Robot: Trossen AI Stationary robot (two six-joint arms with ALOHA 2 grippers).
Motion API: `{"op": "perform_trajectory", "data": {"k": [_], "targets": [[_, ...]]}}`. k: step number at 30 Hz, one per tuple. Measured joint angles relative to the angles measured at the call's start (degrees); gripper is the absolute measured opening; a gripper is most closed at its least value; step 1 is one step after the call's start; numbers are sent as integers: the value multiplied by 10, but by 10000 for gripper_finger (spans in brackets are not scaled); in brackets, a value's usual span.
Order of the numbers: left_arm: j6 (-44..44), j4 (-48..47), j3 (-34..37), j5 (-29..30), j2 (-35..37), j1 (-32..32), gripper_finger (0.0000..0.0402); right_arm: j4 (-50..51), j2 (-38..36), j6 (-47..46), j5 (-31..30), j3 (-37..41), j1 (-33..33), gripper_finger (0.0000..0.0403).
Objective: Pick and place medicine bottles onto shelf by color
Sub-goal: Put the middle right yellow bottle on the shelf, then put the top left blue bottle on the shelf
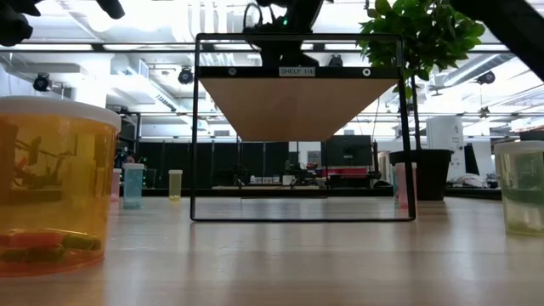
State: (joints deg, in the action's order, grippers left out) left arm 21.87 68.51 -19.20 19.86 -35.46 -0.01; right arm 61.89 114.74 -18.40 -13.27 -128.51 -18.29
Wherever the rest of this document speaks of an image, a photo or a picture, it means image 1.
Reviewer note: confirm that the blue small medicine bottle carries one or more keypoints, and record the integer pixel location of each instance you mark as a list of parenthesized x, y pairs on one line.
[(133, 187)]

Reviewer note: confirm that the black plant pot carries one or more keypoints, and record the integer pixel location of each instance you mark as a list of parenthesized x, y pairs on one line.
[(425, 174)]

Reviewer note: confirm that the yellow small medicine bottle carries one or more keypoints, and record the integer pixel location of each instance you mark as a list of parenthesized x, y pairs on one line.
[(175, 187)]

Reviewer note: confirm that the large orange medicine bottle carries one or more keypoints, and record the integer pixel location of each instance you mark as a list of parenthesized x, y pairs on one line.
[(55, 170)]

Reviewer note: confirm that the white cylindrical machine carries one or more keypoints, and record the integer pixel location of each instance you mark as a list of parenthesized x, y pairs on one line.
[(444, 140)]

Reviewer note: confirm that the yellow-green medicine bottle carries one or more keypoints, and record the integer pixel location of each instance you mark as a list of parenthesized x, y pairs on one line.
[(523, 191)]

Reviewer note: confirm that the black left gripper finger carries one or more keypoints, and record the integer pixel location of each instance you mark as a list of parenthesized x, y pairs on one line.
[(15, 23), (111, 7)]

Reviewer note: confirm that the orange capsule pill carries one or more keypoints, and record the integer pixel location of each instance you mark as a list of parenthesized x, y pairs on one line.
[(34, 240)]

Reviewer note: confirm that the green capsule pill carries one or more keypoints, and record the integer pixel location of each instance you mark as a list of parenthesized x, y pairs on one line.
[(34, 255), (83, 242)]

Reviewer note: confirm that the black background monitor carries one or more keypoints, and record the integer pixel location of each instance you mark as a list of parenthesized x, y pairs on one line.
[(348, 151)]

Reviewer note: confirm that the green leafy plant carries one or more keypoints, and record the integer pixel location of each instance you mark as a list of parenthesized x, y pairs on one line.
[(425, 30)]

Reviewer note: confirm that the black partition panel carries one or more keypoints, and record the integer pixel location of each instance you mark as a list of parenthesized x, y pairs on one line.
[(212, 161)]

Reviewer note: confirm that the clear acrylic tray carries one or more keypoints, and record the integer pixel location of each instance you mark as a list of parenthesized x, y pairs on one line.
[(293, 106)]

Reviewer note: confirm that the red background box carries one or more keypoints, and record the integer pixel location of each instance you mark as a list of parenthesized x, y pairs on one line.
[(344, 172)]

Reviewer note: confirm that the pink small medicine bottle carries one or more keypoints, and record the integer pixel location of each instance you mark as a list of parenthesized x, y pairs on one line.
[(116, 187)]

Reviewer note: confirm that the orange pill bottle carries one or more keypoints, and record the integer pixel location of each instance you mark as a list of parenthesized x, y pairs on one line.
[(401, 187)]

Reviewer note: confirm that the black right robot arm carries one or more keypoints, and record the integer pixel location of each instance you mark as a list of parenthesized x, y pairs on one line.
[(518, 30)]

